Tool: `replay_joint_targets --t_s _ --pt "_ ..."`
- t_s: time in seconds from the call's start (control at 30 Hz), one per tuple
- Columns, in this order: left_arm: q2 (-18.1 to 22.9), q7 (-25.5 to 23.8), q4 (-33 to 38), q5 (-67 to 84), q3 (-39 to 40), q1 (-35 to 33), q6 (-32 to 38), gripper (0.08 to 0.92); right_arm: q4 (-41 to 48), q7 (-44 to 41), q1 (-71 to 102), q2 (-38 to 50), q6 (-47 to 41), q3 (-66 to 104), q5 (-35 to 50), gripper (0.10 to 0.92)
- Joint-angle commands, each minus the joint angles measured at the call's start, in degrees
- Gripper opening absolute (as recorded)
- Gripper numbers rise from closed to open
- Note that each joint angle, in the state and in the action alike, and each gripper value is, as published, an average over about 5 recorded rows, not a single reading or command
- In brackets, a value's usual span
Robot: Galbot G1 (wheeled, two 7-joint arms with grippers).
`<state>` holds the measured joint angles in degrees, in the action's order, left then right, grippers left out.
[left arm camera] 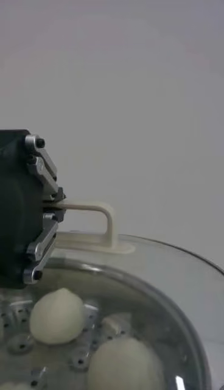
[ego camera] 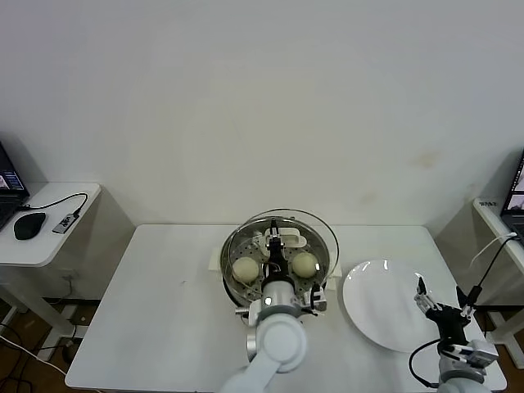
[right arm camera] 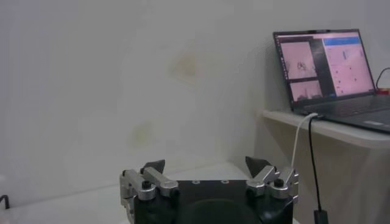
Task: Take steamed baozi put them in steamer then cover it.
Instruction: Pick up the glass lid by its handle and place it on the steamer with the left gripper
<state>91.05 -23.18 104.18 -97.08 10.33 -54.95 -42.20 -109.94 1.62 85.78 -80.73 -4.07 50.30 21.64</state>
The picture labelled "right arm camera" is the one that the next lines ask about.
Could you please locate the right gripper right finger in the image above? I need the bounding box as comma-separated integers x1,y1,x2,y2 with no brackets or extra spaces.
245,156,299,201

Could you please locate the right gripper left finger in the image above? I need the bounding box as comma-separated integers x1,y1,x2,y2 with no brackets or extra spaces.
119,159,180,205

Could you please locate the black laptop with pink windows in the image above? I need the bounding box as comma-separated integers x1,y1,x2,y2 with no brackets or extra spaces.
272,29,390,135

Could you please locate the white laptop cable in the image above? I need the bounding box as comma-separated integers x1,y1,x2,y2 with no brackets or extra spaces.
291,112,319,170

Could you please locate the black cable with power adapter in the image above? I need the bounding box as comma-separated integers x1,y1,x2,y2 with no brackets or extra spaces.
307,117,330,224

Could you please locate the thin black plug cable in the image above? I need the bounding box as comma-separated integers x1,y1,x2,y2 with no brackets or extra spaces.
375,66,390,91

